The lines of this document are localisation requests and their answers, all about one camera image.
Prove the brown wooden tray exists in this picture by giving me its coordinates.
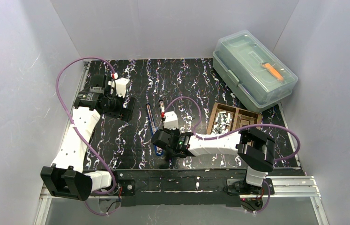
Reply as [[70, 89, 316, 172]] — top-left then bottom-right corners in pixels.
[[206, 103, 262, 134]]

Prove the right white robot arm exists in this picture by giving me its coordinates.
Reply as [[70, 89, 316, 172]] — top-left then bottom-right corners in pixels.
[[151, 128, 276, 195]]

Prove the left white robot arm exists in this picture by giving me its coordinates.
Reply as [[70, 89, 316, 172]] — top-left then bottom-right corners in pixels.
[[40, 74, 135, 201]]

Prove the pile of staple strips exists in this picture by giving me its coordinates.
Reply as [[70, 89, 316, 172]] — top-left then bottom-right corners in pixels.
[[211, 111, 233, 135]]

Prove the black marbled mat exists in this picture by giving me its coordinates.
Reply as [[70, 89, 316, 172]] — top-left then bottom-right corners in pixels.
[[69, 58, 294, 171]]

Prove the clear plastic storage box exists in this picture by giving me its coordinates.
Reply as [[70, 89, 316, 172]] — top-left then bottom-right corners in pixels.
[[213, 30, 298, 113]]

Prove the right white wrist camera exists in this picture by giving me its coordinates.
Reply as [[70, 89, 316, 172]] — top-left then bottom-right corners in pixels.
[[162, 111, 179, 130]]

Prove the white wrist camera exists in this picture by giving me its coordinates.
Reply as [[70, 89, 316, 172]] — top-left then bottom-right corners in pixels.
[[111, 73, 130, 98], [162, 111, 179, 130]]

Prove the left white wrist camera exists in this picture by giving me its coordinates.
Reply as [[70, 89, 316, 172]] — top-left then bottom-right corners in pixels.
[[111, 73, 130, 98]]

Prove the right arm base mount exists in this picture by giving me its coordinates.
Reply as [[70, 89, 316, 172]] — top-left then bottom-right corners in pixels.
[[222, 179, 275, 214]]

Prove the orange handled tool in box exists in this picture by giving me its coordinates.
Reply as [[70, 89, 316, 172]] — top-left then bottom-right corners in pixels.
[[261, 62, 284, 82]]

